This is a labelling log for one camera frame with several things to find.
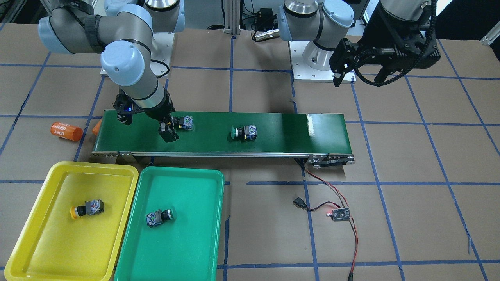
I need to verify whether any yellow button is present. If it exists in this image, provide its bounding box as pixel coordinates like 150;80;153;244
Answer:
70;199;105;219
172;115;193;130

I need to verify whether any aluminium frame post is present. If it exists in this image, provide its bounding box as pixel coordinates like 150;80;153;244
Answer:
223;0;241;37

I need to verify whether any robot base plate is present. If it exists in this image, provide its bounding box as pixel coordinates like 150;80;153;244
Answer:
289;41;335;83
150;33;175;78

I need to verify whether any green button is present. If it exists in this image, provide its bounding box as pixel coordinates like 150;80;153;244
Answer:
145;208;175;228
230;125;257;140

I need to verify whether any red black wire with board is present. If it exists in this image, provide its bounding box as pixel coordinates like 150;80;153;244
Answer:
293;156;359;281

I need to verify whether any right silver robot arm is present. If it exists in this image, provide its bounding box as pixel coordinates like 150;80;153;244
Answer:
38;0;185;142

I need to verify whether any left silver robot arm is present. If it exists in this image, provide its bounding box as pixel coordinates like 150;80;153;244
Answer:
277;0;441;87

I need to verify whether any green conveyor belt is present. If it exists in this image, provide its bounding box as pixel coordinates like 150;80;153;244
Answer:
92;110;355;168

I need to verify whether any green plastic tray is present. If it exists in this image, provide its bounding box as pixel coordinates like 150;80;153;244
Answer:
114;167;225;281

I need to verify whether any yellow plastic tray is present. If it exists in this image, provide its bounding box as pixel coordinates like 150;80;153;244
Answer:
4;161;139;281

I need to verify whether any plain orange cylinder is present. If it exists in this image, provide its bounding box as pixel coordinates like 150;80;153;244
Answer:
91;119;102;136

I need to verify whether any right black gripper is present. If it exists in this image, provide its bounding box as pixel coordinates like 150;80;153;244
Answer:
114;88;180;143

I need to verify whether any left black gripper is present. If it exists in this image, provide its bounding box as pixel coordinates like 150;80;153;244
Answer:
329;8;441;87

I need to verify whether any orange cylinder with 4680 print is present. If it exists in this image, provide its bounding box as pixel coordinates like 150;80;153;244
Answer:
50;122;83;142

